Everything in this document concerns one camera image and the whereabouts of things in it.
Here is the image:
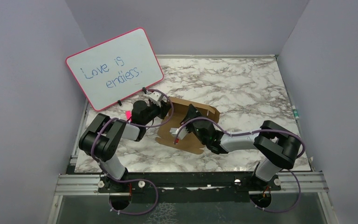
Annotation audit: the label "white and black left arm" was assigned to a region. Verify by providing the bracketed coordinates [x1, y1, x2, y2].
[78, 99, 172, 192]

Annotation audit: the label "aluminium frame rail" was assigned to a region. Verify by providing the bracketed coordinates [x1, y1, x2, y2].
[54, 172, 329, 196]

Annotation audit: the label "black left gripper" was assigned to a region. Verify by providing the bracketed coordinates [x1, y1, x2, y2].
[142, 99, 172, 126]

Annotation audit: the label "pink marker pen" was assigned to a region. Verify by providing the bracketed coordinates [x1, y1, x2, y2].
[125, 111, 132, 121]

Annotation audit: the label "green capped marker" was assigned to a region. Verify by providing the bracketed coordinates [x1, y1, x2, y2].
[292, 105, 299, 120]

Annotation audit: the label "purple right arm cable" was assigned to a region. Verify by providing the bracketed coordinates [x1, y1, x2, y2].
[174, 117, 306, 214]

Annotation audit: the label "brown cardboard box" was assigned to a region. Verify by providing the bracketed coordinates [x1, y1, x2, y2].
[155, 97, 220, 154]

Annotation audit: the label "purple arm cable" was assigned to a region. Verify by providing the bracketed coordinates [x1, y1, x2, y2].
[174, 117, 306, 214]
[90, 89, 175, 216]

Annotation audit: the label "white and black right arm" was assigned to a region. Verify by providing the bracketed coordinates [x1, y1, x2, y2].
[170, 105, 304, 190]

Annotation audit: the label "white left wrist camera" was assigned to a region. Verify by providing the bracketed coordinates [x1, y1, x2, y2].
[147, 91, 163, 107]

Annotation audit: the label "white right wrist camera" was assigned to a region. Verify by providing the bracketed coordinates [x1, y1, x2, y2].
[170, 128, 188, 140]

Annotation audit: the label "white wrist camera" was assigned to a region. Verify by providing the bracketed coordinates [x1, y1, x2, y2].
[170, 128, 188, 140]
[147, 91, 163, 107]

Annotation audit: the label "pink framed whiteboard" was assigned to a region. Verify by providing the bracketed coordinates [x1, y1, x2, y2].
[65, 28, 164, 111]

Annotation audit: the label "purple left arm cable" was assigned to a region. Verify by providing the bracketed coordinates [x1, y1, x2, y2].
[90, 89, 175, 216]

